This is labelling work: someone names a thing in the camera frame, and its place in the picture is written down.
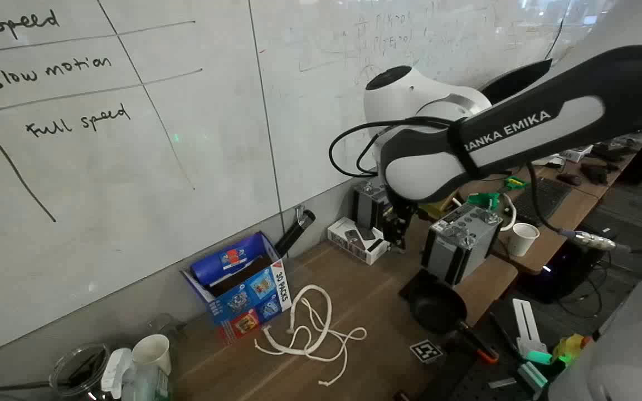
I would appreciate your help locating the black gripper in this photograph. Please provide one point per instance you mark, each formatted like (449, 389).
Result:
(397, 218)

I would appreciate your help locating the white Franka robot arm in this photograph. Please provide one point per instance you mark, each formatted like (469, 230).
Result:
(431, 139)

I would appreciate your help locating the white phone box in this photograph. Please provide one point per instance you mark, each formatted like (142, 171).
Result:
(367, 248)

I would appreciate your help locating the blue snack pack box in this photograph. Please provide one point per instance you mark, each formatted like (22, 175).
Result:
(245, 287)

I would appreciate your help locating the grey Dominator battery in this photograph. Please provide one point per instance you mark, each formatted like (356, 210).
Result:
(371, 203)

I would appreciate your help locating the grey battery near pan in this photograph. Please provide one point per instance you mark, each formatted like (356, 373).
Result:
(461, 243)

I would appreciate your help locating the black frying pan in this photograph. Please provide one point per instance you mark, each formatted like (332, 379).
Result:
(436, 307)

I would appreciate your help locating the white paper cup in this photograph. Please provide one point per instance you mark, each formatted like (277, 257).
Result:
(154, 349)

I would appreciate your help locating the green spray bottle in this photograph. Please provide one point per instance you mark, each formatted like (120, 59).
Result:
(129, 379)

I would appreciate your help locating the black tube on wall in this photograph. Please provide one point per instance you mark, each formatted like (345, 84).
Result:
(296, 232)

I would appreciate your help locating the orange handled tool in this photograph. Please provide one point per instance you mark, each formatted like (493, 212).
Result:
(482, 351)

